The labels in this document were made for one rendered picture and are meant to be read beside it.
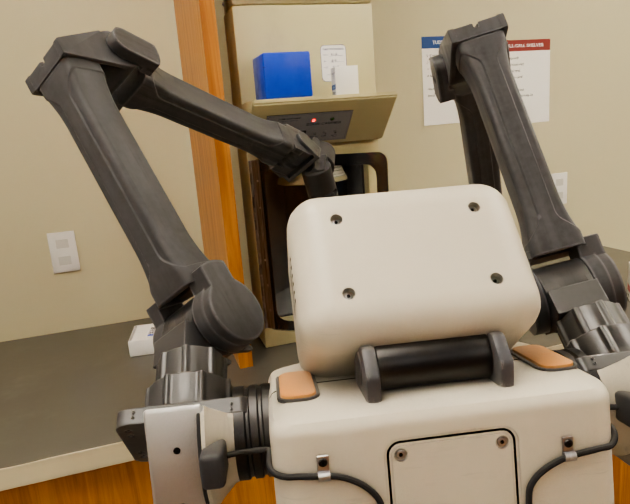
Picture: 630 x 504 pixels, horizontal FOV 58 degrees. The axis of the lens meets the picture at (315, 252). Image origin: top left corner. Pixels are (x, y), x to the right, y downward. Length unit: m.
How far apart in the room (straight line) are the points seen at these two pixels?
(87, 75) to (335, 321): 0.44
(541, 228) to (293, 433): 0.41
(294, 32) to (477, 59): 0.61
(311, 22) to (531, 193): 0.76
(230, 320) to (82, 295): 1.18
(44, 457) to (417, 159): 1.37
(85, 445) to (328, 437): 0.72
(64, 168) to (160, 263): 1.09
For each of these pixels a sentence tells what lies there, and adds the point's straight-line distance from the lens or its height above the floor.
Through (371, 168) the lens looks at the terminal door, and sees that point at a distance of 1.17.
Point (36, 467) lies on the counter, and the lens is 1.12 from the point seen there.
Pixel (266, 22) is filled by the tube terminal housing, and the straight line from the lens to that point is 1.32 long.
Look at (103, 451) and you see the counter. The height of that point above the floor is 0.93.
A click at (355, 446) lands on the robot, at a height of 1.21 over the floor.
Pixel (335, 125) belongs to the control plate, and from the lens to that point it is 1.27.
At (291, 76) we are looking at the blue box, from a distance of 1.20.
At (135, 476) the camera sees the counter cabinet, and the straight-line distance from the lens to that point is 1.16.
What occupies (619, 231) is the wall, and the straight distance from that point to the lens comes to 2.48.
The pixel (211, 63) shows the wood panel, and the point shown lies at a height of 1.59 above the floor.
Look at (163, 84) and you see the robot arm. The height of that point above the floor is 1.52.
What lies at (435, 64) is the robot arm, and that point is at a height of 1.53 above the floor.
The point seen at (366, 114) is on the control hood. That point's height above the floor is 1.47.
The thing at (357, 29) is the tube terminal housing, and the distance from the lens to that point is 1.38.
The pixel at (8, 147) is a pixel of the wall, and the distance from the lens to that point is 1.72.
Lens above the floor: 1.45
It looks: 13 degrees down
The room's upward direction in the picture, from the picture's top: 4 degrees counter-clockwise
